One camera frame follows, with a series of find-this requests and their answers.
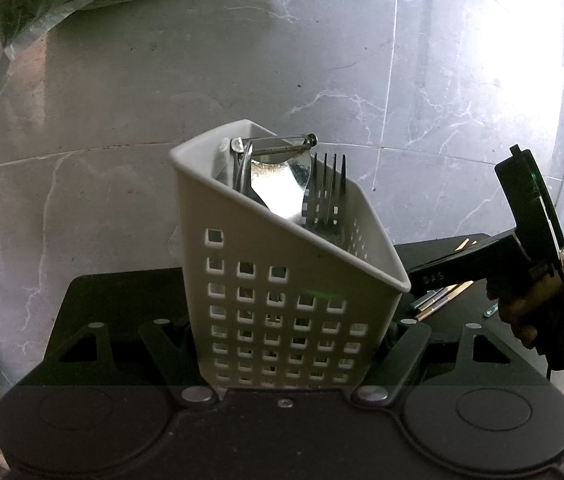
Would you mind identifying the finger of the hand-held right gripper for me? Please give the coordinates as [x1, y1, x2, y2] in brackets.
[406, 230, 520, 295]

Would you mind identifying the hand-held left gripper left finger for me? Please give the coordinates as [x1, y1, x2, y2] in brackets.
[37, 319, 217, 406]

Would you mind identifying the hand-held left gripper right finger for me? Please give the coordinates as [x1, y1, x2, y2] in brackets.
[349, 317, 518, 406]

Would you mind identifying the white perforated utensil basket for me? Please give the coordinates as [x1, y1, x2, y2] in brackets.
[169, 119, 411, 391]

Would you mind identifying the silver fork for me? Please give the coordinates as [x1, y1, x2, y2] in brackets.
[302, 152, 347, 228]

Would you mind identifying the metal peeler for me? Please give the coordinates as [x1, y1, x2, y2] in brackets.
[229, 132, 319, 201]

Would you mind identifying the person's right hand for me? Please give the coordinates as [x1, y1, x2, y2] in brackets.
[486, 252, 564, 351]

